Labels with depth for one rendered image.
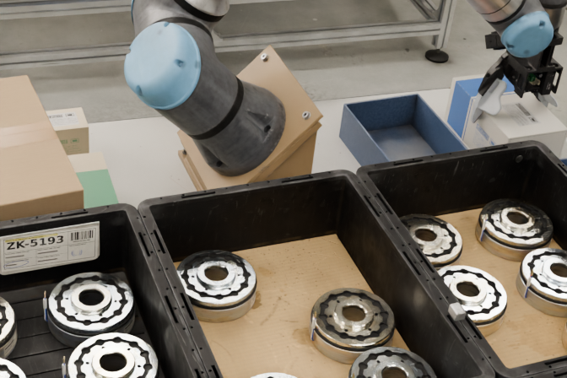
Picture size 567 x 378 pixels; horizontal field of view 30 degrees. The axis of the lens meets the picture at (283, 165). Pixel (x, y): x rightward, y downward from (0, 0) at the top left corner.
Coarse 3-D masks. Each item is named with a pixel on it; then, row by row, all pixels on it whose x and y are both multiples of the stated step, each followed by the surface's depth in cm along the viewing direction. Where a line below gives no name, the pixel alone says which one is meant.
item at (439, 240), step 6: (414, 228) 143; (420, 228) 144; (426, 228) 144; (432, 228) 144; (414, 234) 142; (438, 234) 143; (420, 240) 141; (438, 240) 142; (420, 246) 141; (426, 246) 141; (432, 246) 141; (438, 246) 141
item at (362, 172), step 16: (512, 144) 151; (528, 144) 151; (544, 144) 152; (400, 160) 145; (416, 160) 145; (432, 160) 146; (448, 160) 147; (560, 160) 149; (368, 176) 141; (384, 208) 136; (400, 224) 133; (416, 256) 129; (432, 272) 127; (448, 288) 125; (448, 304) 122; (464, 320) 120; (480, 336) 118; (496, 368) 115; (512, 368) 115; (528, 368) 115; (544, 368) 115
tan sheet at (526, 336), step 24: (456, 216) 152; (552, 240) 150; (480, 264) 144; (504, 264) 145; (504, 288) 141; (528, 312) 137; (504, 336) 133; (528, 336) 134; (552, 336) 134; (504, 360) 130; (528, 360) 130
